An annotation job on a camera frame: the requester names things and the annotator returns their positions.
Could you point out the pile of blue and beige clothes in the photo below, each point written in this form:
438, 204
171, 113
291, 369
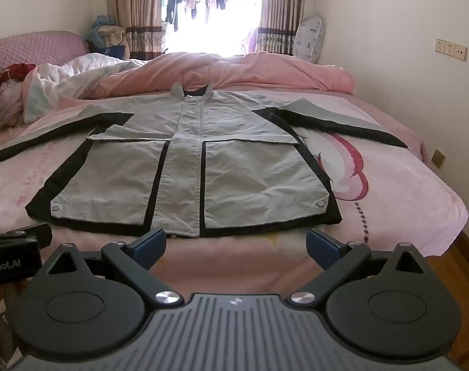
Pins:
105, 33

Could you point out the pink quilted headboard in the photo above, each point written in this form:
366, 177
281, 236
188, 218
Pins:
33, 48

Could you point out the pink duvet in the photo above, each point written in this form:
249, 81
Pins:
257, 73

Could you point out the purple cloth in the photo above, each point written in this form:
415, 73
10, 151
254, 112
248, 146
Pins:
251, 40

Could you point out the gold wall socket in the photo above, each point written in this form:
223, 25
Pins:
437, 157

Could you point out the white patterned pillow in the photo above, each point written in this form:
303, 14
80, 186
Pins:
311, 38

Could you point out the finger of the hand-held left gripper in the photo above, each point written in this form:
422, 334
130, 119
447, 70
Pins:
39, 234

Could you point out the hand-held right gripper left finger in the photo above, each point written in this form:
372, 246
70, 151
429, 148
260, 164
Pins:
150, 245

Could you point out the brown striped curtain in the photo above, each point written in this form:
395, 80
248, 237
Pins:
139, 11
278, 11

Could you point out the white wall socket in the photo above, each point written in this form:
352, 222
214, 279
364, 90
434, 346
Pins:
449, 48
440, 45
460, 51

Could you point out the pink printed blanket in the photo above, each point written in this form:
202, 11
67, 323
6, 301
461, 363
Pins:
392, 185

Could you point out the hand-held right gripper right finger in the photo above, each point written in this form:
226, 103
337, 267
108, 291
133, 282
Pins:
322, 245

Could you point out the pile of red and pale clothes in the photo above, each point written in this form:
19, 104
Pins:
6, 92

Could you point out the white quilt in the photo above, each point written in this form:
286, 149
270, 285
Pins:
60, 81

